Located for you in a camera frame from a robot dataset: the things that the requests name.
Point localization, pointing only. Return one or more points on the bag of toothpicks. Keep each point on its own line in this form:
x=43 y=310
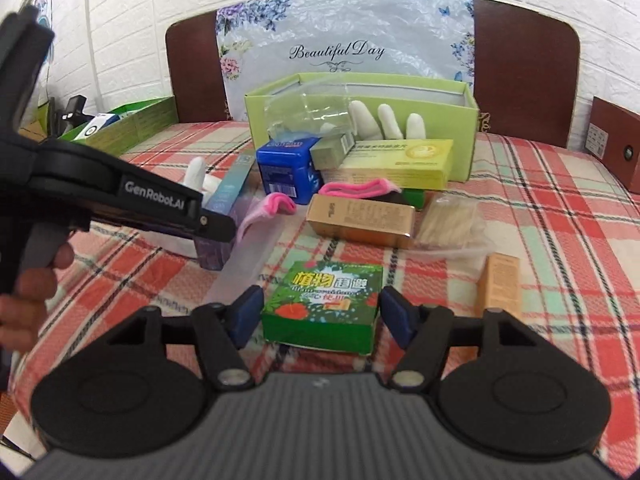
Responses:
x=447 y=225

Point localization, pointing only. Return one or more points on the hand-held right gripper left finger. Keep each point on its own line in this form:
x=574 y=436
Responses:
x=247 y=312

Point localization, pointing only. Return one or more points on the white blue device box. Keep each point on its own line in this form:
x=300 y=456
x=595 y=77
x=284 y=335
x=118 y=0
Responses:
x=97 y=125

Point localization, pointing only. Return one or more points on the black device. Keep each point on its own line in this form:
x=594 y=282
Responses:
x=75 y=110

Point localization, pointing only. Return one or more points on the floral plastic bag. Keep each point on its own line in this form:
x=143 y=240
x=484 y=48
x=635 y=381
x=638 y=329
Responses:
x=340 y=35

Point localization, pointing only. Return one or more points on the brown cardboard box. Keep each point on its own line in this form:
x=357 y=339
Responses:
x=615 y=140

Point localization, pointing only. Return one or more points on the small olive box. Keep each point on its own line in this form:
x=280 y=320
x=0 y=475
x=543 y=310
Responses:
x=330 y=152

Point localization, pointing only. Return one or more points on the light green storage box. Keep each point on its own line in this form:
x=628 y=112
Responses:
x=280 y=110

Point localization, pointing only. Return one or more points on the clear plastic sleeve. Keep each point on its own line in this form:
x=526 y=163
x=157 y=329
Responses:
x=240 y=265

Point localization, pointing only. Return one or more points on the tan orange box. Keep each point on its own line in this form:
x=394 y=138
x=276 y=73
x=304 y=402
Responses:
x=500 y=285

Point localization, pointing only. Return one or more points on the green printed box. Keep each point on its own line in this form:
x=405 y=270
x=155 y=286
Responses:
x=325 y=300

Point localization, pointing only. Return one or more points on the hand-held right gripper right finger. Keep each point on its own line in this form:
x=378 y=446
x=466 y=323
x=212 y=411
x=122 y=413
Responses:
x=397 y=317

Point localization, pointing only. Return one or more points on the gold box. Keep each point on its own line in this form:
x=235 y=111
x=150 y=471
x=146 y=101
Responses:
x=360 y=220

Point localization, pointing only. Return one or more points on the plaid blanket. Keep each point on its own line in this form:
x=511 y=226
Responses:
x=550 y=240

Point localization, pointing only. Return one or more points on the blue packet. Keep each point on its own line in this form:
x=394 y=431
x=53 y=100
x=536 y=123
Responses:
x=232 y=185

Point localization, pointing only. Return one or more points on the white glove pink cuff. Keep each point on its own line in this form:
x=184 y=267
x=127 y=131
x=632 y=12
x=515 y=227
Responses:
x=362 y=120
x=197 y=175

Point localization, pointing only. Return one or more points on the small green box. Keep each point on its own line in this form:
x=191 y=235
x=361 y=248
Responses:
x=414 y=197

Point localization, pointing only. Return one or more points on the person's left hand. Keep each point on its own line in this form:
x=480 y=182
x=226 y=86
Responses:
x=30 y=310

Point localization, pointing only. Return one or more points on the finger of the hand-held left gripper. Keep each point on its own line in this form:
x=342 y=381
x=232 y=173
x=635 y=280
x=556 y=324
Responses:
x=215 y=225

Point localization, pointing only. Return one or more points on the clear plastic bag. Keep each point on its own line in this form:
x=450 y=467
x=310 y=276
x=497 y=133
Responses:
x=305 y=110

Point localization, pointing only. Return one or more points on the dark green storage box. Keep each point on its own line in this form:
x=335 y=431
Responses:
x=145 y=122

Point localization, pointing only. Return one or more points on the floral Beautiful Day board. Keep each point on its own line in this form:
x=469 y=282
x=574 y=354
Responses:
x=525 y=70

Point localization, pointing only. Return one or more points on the yellow flat box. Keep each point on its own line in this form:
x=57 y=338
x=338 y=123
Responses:
x=400 y=160

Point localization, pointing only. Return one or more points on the dark blue box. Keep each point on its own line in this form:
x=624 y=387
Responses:
x=285 y=170

